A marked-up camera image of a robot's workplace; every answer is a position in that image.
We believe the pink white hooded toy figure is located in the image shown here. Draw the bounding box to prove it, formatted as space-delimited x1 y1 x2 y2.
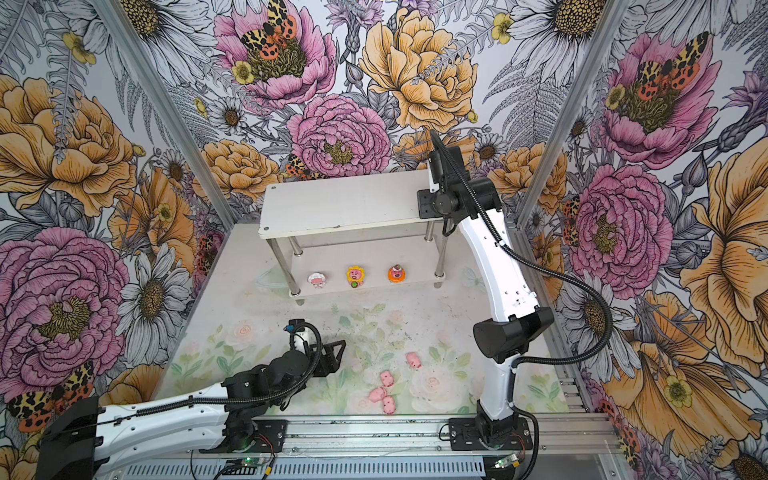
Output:
307 272 327 289

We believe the pink toy with yellow flower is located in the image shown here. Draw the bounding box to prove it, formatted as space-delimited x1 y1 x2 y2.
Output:
346 266 365 289

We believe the small pink pig toy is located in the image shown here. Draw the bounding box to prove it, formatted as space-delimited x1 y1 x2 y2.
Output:
382 396 396 415
368 387 388 403
406 352 422 370
380 370 395 388

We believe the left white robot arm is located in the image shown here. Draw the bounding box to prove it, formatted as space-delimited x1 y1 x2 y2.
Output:
36 319 346 479

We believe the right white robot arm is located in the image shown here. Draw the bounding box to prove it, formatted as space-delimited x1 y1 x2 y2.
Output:
417 131 554 451

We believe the white two-tier shelf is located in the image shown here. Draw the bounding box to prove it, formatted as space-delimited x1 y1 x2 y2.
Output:
259 170 446 304

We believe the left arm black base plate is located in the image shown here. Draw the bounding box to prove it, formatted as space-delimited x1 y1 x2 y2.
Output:
203 420 288 454

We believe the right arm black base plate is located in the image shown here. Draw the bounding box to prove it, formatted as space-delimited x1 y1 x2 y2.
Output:
448 415 533 452

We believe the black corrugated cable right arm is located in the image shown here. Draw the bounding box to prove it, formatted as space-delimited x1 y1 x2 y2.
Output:
429 129 614 368

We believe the aluminium front rail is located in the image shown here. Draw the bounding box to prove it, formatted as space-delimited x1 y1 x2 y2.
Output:
113 413 619 460

